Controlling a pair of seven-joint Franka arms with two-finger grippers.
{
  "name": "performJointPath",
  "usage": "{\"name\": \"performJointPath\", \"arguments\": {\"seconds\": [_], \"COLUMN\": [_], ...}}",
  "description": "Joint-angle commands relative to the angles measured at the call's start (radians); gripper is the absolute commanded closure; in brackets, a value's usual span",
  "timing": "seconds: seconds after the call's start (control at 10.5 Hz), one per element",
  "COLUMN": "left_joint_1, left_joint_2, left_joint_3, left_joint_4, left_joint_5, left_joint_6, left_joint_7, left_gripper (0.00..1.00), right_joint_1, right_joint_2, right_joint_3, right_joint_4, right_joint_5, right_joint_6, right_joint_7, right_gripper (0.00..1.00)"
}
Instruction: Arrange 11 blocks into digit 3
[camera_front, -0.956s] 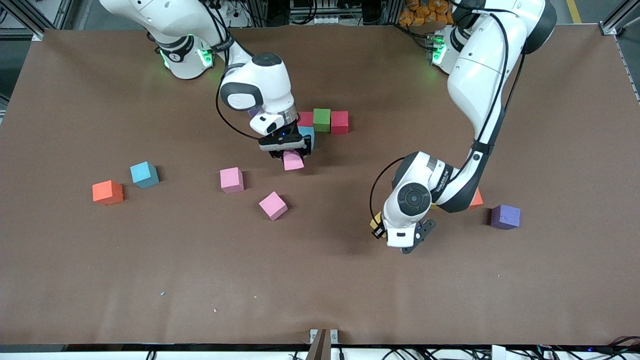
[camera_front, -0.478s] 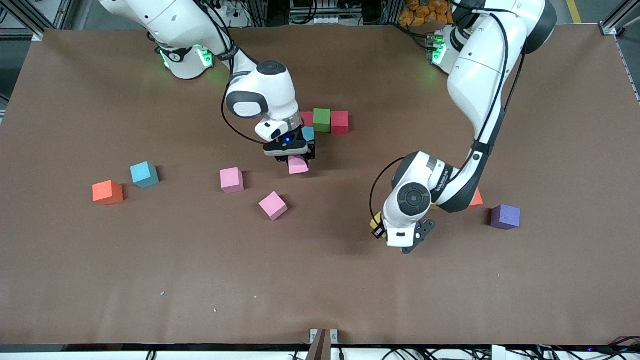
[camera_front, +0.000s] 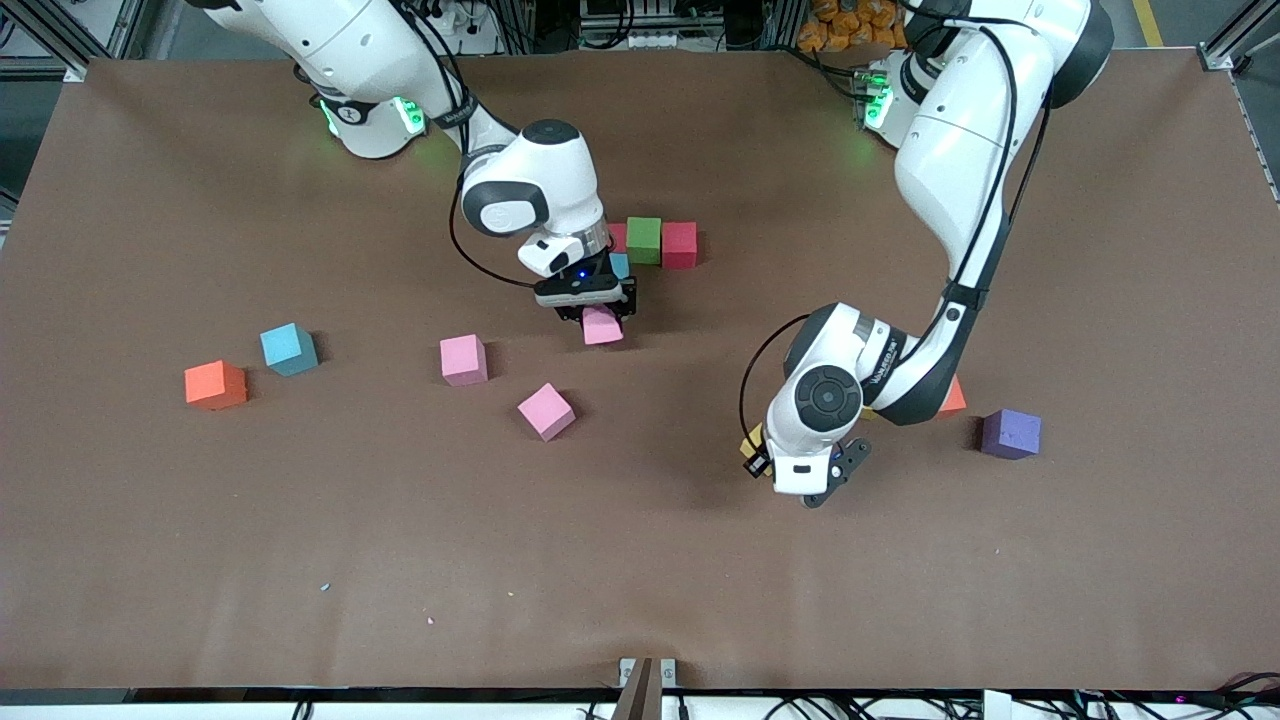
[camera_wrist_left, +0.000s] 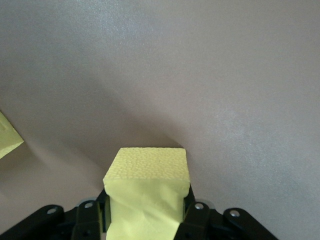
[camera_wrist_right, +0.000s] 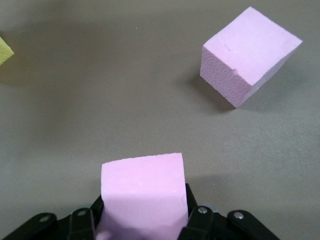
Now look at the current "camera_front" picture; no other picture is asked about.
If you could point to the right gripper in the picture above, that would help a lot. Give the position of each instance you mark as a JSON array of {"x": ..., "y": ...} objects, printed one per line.
[{"x": 603, "y": 268}]

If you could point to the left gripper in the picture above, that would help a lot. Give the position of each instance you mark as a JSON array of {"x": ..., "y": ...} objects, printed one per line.
[{"x": 757, "y": 462}]

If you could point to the pink foam cube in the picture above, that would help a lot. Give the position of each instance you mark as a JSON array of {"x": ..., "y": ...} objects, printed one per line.
[
  {"x": 463, "y": 360},
  {"x": 603, "y": 327},
  {"x": 546, "y": 411}
]

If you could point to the yellow foam cube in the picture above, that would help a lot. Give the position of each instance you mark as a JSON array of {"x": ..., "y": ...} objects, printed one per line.
[{"x": 752, "y": 440}]

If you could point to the light blue foam cube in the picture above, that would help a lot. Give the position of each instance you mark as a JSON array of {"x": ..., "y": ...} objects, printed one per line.
[
  {"x": 620, "y": 265},
  {"x": 288, "y": 348}
]

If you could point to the red foam cube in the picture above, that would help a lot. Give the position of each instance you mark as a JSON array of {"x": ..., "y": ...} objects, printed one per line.
[
  {"x": 679, "y": 245},
  {"x": 618, "y": 238}
]

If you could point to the green foam cube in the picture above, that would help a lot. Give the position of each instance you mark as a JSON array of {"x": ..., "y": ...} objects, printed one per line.
[{"x": 645, "y": 241}]

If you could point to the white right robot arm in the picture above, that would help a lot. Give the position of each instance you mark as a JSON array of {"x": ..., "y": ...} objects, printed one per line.
[{"x": 540, "y": 180}]

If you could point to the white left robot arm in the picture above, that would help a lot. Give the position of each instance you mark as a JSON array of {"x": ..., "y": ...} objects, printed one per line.
[{"x": 960, "y": 150}]

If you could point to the brown table cover sheet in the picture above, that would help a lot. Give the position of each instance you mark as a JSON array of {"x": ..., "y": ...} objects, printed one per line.
[{"x": 640, "y": 560}]

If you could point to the orange foam cube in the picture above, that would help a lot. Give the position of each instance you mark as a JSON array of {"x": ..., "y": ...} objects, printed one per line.
[
  {"x": 955, "y": 398},
  {"x": 215, "y": 385}
]

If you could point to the purple foam cube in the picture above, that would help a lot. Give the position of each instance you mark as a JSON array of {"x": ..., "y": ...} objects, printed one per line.
[{"x": 1011, "y": 433}]

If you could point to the white power strip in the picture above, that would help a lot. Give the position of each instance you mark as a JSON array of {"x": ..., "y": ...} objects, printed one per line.
[{"x": 645, "y": 40}]

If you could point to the orange plastic pile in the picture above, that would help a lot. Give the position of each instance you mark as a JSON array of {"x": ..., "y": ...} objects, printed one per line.
[{"x": 825, "y": 30}]

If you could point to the metal mount bracket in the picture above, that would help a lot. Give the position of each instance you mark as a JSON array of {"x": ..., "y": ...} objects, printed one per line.
[{"x": 640, "y": 695}]

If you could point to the aluminium table edge rail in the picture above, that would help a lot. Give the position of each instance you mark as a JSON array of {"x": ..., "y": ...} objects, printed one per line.
[{"x": 1262, "y": 145}]

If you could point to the aluminium frame strut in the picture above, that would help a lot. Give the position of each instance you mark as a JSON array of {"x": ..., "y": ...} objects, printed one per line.
[
  {"x": 45, "y": 28},
  {"x": 1240, "y": 30}
]

